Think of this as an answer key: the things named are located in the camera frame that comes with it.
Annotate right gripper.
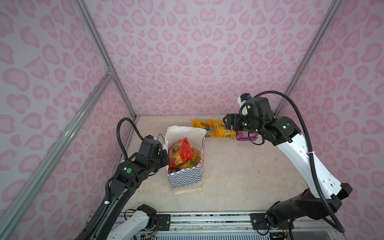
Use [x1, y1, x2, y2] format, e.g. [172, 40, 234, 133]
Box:
[221, 112, 264, 135]

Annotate yellow mango candy bag front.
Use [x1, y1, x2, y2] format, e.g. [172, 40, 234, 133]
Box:
[179, 153, 201, 170]

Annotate red candy bag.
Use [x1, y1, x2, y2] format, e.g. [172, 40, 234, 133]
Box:
[169, 138, 194, 173]

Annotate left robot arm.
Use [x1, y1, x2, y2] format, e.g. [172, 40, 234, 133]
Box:
[76, 135, 170, 240]

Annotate white paper bag blue handles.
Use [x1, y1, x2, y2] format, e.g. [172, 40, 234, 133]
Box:
[164, 126, 214, 195]

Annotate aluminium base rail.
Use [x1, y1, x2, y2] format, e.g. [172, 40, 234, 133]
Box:
[80, 209, 346, 240]

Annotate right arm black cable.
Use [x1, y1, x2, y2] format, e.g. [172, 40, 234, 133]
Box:
[253, 90, 346, 234]

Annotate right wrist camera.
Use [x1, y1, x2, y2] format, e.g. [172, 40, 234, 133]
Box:
[238, 93, 252, 117]

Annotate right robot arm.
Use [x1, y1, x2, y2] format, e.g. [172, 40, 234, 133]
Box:
[223, 93, 353, 233]

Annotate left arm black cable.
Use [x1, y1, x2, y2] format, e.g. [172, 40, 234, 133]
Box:
[116, 117, 145, 161]

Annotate purple grape candy bag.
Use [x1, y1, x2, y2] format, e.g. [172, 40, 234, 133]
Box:
[236, 131, 258, 141]

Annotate aluminium frame strut diagonal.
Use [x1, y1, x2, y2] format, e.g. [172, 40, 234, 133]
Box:
[1, 73, 114, 240]

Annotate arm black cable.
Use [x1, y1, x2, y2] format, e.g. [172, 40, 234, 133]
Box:
[253, 90, 346, 234]
[116, 117, 145, 161]

